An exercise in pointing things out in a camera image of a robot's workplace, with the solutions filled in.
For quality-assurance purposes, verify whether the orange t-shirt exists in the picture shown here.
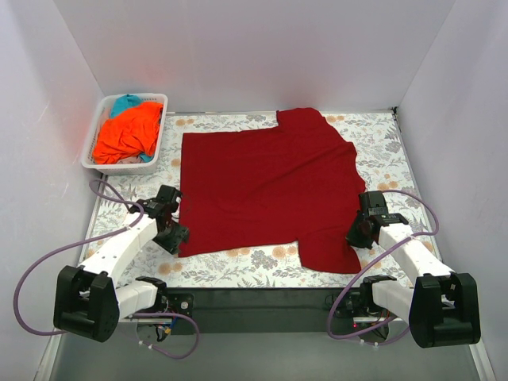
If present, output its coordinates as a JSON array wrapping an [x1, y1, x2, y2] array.
[[92, 102, 164, 165]]

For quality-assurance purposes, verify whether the pink garment in basket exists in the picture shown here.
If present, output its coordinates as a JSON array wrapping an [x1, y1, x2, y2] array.
[[117, 156, 144, 165]]

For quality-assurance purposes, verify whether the white plastic laundry basket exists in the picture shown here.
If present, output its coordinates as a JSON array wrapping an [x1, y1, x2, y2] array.
[[81, 93, 168, 175]]

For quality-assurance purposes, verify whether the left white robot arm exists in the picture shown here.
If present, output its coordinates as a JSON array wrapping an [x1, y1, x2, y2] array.
[[53, 185, 189, 342]]

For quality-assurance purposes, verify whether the teal t-shirt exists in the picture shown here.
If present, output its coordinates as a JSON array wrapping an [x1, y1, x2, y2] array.
[[110, 94, 144, 118]]

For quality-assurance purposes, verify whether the floral patterned table mat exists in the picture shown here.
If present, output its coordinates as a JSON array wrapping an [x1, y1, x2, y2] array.
[[107, 112, 430, 288]]

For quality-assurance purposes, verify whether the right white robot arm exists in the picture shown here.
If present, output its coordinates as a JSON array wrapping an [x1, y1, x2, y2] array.
[[346, 191, 481, 348]]

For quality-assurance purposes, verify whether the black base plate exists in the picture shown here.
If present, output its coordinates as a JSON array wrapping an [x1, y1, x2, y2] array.
[[138, 287, 394, 337]]

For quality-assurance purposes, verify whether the dark red t-shirt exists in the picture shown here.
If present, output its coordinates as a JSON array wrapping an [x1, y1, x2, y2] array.
[[179, 108, 365, 274]]

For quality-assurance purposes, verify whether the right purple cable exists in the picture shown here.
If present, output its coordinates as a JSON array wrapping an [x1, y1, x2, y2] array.
[[325, 189, 441, 347]]

